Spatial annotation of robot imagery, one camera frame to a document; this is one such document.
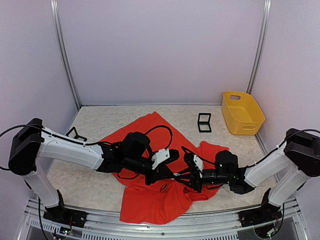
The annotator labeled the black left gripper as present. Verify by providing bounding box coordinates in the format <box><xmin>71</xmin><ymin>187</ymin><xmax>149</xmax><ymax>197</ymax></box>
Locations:
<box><xmin>124</xmin><ymin>155</ymin><xmax>175</xmax><ymax>187</ymax></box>

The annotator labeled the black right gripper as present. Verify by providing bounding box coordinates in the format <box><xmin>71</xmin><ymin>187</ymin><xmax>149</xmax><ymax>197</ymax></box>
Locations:
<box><xmin>174</xmin><ymin>166</ymin><xmax>232</xmax><ymax>193</ymax></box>

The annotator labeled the white round brooch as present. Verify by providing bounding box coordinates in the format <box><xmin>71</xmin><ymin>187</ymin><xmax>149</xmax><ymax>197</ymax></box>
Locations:
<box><xmin>160</xmin><ymin>183</ymin><xmax>168</xmax><ymax>192</ymax></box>

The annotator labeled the red t-shirt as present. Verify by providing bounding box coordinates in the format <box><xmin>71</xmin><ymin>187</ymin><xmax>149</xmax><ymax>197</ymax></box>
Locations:
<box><xmin>104</xmin><ymin>112</ymin><xmax>228</xmax><ymax>225</ymax></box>

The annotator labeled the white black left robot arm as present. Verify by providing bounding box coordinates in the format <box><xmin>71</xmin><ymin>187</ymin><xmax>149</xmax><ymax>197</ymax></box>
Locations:
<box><xmin>5</xmin><ymin>118</ymin><xmax>180</xmax><ymax>227</ymax></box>

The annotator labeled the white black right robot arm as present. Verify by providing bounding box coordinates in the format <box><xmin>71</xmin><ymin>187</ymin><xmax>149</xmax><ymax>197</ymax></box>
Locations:
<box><xmin>174</xmin><ymin>128</ymin><xmax>320</xmax><ymax>227</ymax></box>

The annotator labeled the black display box red brooch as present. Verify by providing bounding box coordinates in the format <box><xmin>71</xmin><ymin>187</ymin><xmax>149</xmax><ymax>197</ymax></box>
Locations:
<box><xmin>197</xmin><ymin>112</ymin><xmax>212</xmax><ymax>133</ymax></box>

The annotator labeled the black display box green brooch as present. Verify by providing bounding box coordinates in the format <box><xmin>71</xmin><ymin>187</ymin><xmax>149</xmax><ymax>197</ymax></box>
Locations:
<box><xmin>66</xmin><ymin>126</ymin><xmax>88</xmax><ymax>142</ymax></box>

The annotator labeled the yellow plastic basket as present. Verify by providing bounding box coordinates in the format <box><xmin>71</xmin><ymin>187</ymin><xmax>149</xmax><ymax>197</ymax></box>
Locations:
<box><xmin>221</xmin><ymin>91</ymin><xmax>265</xmax><ymax>136</ymax></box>

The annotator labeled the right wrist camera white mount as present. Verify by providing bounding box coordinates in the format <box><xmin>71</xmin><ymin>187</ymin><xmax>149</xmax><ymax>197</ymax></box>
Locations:
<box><xmin>183</xmin><ymin>153</ymin><xmax>204</xmax><ymax>172</ymax></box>

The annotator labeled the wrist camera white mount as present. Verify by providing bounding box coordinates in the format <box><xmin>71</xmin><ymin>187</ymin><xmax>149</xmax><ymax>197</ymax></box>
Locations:
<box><xmin>183</xmin><ymin>153</ymin><xmax>204</xmax><ymax>172</ymax></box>
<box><xmin>151</xmin><ymin>148</ymin><xmax>180</xmax><ymax>170</ymax></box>

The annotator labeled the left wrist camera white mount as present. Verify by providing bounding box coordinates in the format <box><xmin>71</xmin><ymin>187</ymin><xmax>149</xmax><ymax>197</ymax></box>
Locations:
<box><xmin>151</xmin><ymin>148</ymin><xmax>180</xmax><ymax>170</ymax></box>

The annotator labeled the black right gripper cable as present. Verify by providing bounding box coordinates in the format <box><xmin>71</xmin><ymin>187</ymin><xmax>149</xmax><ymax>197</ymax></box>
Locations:
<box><xmin>181</xmin><ymin>145</ymin><xmax>217</xmax><ymax>166</ymax></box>

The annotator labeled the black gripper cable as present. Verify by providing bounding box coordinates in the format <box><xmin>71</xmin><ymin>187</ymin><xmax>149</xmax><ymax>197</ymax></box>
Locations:
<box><xmin>181</xmin><ymin>145</ymin><xmax>217</xmax><ymax>166</ymax></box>
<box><xmin>116</xmin><ymin>125</ymin><xmax>174</xmax><ymax>180</ymax></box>

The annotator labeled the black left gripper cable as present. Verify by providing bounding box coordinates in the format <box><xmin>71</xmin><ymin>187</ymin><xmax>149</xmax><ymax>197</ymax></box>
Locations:
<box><xmin>116</xmin><ymin>125</ymin><xmax>174</xmax><ymax>180</ymax></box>

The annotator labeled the grey aluminium front rail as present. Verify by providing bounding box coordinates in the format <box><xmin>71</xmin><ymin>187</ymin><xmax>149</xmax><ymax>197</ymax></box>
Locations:
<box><xmin>16</xmin><ymin>198</ymin><xmax>310</xmax><ymax>240</ymax></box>

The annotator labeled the grey corner post right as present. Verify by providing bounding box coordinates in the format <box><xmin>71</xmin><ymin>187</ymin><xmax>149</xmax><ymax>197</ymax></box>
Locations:
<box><xmin>246</xmin><ymin>0</ymin><xmax>272</xmax><ymax>95</ymax></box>

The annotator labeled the grey corner post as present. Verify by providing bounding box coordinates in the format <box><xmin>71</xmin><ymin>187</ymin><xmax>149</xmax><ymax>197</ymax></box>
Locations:
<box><xmin>50</xmin><ymin>0</ymin><xmax>82</xmax><ymax>111</ymax></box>
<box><xmin>246</xmin><ymin>0</ymin><xmax>272</xmax><ymax>95</ymax></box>

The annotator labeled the grey corner post left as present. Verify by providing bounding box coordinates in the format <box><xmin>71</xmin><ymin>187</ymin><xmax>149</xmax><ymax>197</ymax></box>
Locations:
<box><xmin>50</xmin><ymin>0</ymin><xmax>82</xmax><ymax>111</ymax></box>

